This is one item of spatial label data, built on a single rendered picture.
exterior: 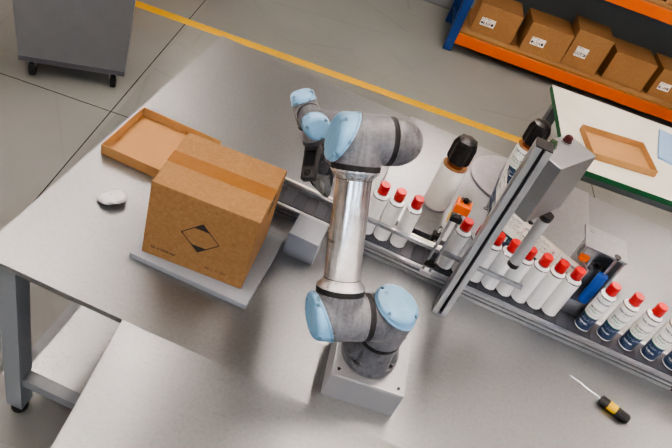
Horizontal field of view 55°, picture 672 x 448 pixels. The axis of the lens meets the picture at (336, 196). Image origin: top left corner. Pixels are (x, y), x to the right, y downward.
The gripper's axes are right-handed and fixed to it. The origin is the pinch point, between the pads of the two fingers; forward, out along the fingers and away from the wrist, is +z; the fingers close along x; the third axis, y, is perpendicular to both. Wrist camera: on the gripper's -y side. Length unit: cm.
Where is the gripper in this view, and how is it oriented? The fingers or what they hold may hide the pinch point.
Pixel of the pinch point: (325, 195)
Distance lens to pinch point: 207.1
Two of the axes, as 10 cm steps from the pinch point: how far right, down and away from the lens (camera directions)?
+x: -9.3, 0.1, 3.6
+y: 2.9, -5.7, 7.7
